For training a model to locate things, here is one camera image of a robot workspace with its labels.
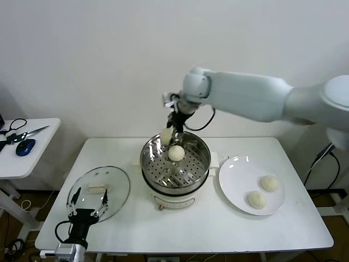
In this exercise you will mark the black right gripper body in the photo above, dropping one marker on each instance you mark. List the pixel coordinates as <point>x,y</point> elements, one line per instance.
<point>180,120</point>

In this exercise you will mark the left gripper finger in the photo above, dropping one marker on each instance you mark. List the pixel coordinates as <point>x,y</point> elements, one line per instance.
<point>105,200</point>
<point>74,200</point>

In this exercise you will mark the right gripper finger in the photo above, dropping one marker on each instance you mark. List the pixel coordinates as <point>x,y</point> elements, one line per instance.
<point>177,137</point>

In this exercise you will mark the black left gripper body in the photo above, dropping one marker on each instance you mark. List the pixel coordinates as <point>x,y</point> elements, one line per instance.
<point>80,223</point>

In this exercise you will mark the round glass pot lid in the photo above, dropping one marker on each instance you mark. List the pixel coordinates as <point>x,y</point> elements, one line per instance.
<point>114,196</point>

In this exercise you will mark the white steamed baozi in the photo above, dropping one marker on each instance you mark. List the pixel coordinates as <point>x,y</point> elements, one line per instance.
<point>256,200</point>
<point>166,135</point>
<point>270,183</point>
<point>175,153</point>

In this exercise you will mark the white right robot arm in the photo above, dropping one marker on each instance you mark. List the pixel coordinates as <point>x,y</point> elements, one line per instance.
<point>245,95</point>

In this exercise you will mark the stainless steel steamer basket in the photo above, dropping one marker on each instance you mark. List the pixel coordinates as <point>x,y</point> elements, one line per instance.
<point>155,169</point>

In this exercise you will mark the white side table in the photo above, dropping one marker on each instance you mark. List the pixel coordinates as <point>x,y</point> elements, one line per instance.
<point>41,152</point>

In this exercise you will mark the white electric cooking pot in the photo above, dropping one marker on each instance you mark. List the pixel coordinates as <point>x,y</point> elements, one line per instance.
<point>174,199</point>

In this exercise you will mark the large white plate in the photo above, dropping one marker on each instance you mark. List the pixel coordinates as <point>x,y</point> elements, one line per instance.
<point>231,177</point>

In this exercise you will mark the blue computer mouse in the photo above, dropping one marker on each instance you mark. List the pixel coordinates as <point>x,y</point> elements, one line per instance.
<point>25,148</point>

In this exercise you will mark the silver scissors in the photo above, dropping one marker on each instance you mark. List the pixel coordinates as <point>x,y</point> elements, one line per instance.
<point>38,130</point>

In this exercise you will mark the white power strip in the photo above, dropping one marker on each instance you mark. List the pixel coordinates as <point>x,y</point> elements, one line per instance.
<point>163,259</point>

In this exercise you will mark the small green circuit board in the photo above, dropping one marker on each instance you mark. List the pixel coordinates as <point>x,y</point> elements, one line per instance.
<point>13,139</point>

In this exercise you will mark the small black object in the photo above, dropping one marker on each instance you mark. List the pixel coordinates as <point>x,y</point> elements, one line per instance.
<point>3,146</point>

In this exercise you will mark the black power adapter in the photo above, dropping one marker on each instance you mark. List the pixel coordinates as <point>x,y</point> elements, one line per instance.
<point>325,151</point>

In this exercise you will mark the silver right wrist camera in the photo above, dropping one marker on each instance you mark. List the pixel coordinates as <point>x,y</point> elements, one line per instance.
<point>169,99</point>

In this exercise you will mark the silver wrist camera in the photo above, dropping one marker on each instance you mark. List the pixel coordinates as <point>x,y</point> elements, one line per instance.
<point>169,99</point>
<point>64,249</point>

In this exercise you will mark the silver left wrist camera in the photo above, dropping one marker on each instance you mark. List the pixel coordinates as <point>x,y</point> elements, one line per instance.
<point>64,249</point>

